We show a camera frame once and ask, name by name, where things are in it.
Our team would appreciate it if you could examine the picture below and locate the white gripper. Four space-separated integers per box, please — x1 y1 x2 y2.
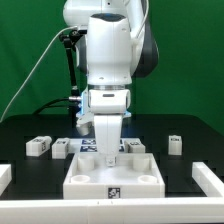
94 115 122 166

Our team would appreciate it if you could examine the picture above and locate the white square table top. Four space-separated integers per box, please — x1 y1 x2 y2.
63 153 165 199

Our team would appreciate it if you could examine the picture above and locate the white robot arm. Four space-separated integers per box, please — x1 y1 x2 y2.
63 0 158 167

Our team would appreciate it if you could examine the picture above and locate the white left fence piece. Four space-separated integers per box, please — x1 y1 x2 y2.
0 164 12 196

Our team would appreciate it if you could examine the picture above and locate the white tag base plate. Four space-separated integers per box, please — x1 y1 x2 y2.
67 137 143 154

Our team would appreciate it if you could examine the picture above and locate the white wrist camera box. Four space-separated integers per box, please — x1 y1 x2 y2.
76 113 93 136

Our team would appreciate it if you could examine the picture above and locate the black base cable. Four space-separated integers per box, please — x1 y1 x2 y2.
35 97 82 116

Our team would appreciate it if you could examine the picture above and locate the white front fence rail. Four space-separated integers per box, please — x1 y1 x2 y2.
0 197 224 224

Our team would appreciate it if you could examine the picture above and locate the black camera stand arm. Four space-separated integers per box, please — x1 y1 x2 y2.
59 32 88 118

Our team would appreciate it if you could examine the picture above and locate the white camera cable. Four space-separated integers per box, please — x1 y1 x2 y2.
0 25 79 123

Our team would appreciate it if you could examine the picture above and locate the grey camera on stand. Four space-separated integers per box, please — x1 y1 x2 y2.
70 29 87 37

